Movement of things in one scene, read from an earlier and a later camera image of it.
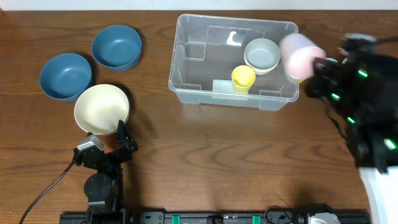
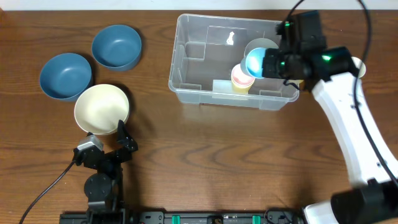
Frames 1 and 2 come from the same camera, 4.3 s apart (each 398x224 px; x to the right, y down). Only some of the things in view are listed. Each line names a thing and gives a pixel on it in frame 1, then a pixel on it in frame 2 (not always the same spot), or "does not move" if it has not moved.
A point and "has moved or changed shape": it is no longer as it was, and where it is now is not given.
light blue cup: (331, 58) has moved or changed shape
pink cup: (297, 53) has moved or changed shape
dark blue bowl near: (65, 76) does not move
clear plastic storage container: (231, 62) does not move
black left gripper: (125, 142) does not move
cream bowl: (99, 107) does not move
